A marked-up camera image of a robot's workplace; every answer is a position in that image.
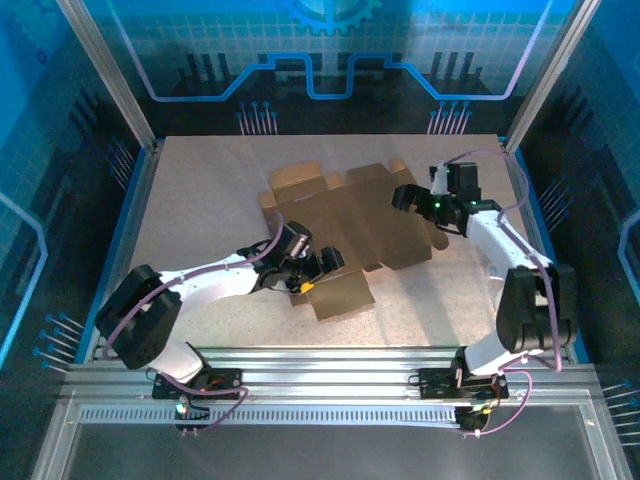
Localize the brown cardboard box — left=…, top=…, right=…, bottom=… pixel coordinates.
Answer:
left=258, top=158, right=450, bottom=322

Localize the blue table edge strip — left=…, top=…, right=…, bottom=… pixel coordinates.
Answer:
left=512, top=142, right=592, bottom=365
left=74, top=144, right=151, bottom=365

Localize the small black connector block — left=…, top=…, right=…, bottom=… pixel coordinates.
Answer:
left=172, top=397, right=212, bottom=435
left=457, top=405, right=490, bottom=437

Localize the aluminium framed dark panel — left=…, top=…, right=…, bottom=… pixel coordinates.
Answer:
left=29, top=392, right=634, bottom=480

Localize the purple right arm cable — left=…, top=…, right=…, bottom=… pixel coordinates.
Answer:
left=442, top=148, right=564, bottom=439

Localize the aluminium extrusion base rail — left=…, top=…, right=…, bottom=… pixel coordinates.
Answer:
left=62, top=346, right=601, bottom=404

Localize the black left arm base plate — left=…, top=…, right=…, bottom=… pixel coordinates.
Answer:
left=151, top=367, right=245, bottom=401

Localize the slotted grey cable duct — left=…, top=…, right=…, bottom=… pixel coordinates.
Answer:
left=77, top=405, right=466, bottom=427

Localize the aluminium frame post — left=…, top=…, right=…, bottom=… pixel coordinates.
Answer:
left=53, top=0, right=164, bottom=151
left=501, top=0, right=605, bottom=154

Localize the aluminium table side rail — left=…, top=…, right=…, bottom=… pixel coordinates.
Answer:
left=92, top=142, right=164, bottom=364

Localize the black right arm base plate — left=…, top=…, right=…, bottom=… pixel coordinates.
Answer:
left=416, top=367, right=510, bottom=401

